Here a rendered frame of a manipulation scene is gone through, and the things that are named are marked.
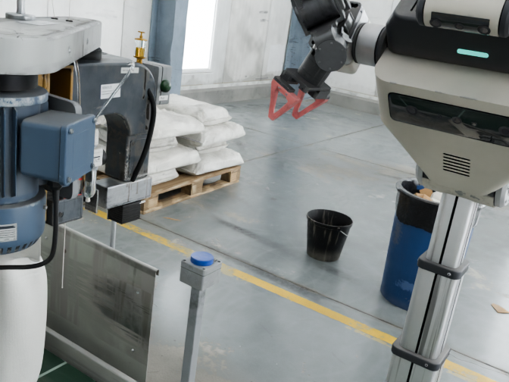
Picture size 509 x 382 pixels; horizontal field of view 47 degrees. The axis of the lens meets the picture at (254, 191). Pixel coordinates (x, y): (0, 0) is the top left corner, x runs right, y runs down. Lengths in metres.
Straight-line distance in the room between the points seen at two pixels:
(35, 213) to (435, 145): 0.84
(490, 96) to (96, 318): 1.34
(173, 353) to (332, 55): 1.85
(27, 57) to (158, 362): 1.91
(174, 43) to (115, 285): 5.40
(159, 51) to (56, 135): 6.43
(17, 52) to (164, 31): 6.38
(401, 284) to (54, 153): 2.67
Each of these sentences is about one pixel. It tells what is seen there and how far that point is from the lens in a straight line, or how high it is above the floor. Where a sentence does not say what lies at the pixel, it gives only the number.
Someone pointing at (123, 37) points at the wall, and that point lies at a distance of 6.97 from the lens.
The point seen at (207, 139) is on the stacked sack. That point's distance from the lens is 4.45.
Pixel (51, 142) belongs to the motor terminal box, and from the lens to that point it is 0.88.
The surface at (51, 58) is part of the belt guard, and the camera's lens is 0.91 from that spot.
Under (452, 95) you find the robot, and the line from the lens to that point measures 1.22.
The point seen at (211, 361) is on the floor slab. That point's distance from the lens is 2.65.
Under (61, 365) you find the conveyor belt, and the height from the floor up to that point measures 0.38.
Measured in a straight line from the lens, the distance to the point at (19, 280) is 1.60.
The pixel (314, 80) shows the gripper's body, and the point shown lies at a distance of 1.16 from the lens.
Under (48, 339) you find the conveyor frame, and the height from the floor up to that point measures 0.39.
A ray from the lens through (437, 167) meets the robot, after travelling 1.41.
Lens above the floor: 1.51
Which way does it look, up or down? 18 degrees down
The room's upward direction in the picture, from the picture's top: 8 degrees clockwise
